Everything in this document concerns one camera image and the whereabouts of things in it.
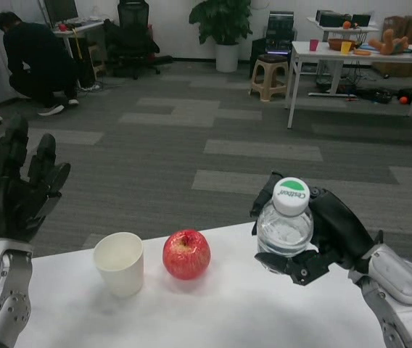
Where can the long white table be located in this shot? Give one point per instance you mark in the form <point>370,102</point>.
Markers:
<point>318,47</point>

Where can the small red object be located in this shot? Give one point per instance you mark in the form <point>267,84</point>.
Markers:
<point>62,27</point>

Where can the orange plush toy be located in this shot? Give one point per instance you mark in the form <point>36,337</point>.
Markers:
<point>387,43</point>

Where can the pink plastic cup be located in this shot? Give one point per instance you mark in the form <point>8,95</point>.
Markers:
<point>314,45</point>

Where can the red apple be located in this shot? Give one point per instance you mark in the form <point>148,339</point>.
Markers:
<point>187,255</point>

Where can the brown wicker bowl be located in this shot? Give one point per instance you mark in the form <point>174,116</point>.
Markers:
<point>333,44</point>

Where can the black mesh office chair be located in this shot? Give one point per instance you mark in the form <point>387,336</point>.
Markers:
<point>130,40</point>

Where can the orange ball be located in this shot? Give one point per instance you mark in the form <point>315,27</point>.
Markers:
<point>403,100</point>

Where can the black computer monitor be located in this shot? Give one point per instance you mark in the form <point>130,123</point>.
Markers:
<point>61,9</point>

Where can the white office desk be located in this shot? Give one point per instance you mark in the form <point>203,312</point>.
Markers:
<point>82,27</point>

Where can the orange toy carrot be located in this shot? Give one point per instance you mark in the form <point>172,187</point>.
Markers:
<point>361,52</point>

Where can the beige plastic stool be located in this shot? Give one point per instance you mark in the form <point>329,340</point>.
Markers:
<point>269,59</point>

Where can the brown cardboard boxes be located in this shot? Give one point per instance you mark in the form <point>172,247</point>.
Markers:
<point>405,27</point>

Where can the clear plastic water bottle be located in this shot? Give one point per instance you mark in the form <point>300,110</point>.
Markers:
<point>286,232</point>

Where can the person in black clothes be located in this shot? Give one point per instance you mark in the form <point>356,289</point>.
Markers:
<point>35,54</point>

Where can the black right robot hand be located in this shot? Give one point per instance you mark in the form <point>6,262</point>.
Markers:
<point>340,235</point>

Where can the black computer tower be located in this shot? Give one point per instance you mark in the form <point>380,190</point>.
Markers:
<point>280,29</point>

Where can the orange fruit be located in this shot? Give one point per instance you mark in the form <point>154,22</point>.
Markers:
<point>346,24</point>

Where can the white paper cup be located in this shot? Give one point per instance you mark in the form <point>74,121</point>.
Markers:
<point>122,275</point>

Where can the wide black equipment box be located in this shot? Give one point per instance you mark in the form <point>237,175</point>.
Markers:
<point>333,19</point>

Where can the small black equipment box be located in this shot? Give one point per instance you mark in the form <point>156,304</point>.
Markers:
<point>361,20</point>

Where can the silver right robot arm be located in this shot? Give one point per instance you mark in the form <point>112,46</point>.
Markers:
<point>398,275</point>

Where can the green plant in white pot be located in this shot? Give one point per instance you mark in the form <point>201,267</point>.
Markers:
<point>224,21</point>

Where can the small wooden stool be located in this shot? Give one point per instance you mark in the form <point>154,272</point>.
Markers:
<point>97,59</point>

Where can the small white table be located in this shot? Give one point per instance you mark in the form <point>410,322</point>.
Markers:
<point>336,30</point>

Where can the yellow plastic cup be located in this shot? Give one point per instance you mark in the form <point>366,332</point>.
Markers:
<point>346,48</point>

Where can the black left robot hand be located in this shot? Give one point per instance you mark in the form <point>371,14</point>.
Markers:
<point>10,203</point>

